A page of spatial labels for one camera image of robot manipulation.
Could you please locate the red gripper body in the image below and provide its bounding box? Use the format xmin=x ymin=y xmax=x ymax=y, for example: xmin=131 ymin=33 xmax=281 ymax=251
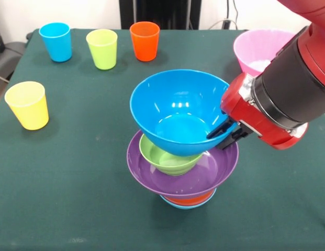
xmin=220 ymin=72 xmax=309 ymax=150

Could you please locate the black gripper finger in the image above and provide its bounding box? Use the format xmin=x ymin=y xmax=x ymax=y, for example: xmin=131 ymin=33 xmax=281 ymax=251
xmin=216 ymin=125 xmax=253 ymax=151
xmin=206 ymin=117 xmax=238 ymax=140

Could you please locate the purple plastic bowl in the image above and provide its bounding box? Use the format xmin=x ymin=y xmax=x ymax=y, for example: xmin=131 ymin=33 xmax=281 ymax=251
xmin=126 ymin=130 xmax=240 ymax=199

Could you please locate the large blue plastic bowl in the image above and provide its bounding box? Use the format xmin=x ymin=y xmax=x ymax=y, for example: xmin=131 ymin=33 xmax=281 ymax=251
xmin=129 ymin=69 xmax=239 ymax=157

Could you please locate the small green plastic bowl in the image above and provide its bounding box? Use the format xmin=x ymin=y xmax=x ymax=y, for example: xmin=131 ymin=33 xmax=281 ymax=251
xmin=139 ymin=134 xmax=204 ymax=177

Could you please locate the orange plastic bowl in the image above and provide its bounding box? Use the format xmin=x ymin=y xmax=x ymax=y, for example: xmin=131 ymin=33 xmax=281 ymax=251
xmin=164 ymin=189 xmax=216 ymax=207

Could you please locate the small blue plastic bowl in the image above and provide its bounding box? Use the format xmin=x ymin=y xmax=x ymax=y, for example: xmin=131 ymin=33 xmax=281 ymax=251
xmin=160 ymin=190 xmax=218 ymax=210

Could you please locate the large pink plastic bowl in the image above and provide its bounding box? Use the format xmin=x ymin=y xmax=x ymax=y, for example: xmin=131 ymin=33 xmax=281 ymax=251
xmin=233 ymin=29 xmax=296 ymax=78

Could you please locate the orange plastic cup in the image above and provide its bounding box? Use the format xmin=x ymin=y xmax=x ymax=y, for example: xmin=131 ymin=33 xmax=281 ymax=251
xmin=129 ymin=21 xmax=161 ymax=62

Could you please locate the lime green plastic cup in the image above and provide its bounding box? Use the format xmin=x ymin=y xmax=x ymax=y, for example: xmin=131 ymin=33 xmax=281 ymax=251
xmin=85 ymin=28 xmax=118 ymax=71

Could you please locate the dark green tablecloth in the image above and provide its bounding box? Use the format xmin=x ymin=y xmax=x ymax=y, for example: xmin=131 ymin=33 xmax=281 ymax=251
xmin=0 ymin=28 xmax=325 ymax=251

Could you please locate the blue plastic cup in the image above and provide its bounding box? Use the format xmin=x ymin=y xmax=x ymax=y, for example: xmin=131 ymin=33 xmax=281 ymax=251
xmin=38 ymin=22 xmax=73 ymax=63

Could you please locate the yellow plastic cup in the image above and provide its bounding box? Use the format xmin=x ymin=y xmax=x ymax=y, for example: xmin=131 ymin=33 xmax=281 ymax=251
xmin=4 ymin=81 xmax=50 ymax=131

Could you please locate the black chair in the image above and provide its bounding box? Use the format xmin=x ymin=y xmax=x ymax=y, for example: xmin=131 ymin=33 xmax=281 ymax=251
xmin=0 ymin=18 xmax=31 ymax=82

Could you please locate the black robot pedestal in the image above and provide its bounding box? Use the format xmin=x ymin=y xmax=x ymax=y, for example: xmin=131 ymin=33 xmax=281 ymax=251
xmin=120 ymin=0 xmax=202 ymax=30

